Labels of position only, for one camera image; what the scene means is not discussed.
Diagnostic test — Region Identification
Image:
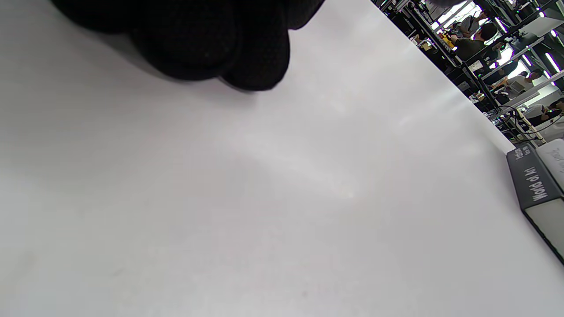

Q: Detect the photo cover book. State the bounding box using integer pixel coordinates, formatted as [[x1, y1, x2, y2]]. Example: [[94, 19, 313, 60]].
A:
[[535, 139, 564, 192]]

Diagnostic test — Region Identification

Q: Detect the person's left hand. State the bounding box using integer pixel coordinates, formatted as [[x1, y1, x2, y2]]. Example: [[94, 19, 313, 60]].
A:
[[51, 0, 327, 92]]

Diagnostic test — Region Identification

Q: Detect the black hardcover book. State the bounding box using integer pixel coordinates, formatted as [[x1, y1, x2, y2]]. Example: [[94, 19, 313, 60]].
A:
[[506, 143, 564, 265]]

